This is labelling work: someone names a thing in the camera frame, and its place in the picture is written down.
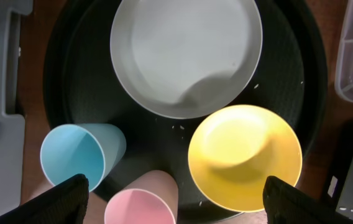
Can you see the yellow bowl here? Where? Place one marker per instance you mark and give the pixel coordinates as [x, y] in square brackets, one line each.
[234, 150]

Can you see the grey plate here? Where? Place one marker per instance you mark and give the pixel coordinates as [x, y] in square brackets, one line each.
[185, 59]

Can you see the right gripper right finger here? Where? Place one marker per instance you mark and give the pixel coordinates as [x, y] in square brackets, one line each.
[285, 204]

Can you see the pink cup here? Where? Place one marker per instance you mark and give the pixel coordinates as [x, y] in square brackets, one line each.
[150, 199]

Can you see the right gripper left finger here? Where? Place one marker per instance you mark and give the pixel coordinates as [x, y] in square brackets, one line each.
[63, 204]

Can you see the round black tray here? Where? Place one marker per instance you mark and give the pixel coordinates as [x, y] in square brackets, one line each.
[80, 86]

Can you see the blue cup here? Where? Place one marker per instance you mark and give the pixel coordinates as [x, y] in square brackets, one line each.
[91, 149]

